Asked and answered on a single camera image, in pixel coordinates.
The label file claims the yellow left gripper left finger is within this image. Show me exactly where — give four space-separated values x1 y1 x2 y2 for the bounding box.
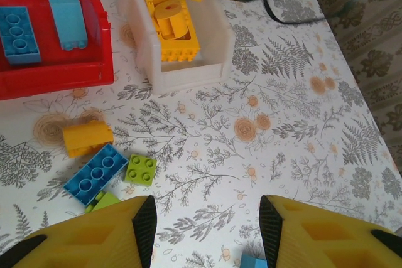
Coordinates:
18 195 157 268

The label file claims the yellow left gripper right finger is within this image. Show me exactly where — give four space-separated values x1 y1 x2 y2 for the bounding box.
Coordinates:
259 195 402 268

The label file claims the yellow round lego piece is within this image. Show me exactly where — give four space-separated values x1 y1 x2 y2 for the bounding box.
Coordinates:
153 0 191 40

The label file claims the blue lego brick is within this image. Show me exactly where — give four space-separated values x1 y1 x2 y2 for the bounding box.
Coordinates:
0 6 43 66
63 143 128 208
47 0 90 52
240 254 268 268

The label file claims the green lego brick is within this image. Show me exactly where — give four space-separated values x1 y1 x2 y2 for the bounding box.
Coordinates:
84 191 122 215
124 153 158 185

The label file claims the white plastic bin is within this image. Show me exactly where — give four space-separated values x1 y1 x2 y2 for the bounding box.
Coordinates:
117 0 235 96

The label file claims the red plastic bin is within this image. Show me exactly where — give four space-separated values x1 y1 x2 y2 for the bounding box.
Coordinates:
0 0 115 102

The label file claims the thin black right gripper cable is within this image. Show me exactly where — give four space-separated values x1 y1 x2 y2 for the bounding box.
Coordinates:
262 0 325 26

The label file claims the yellow hollow frame lego brick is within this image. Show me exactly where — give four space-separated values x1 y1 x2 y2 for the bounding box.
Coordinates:
143 0 202 63

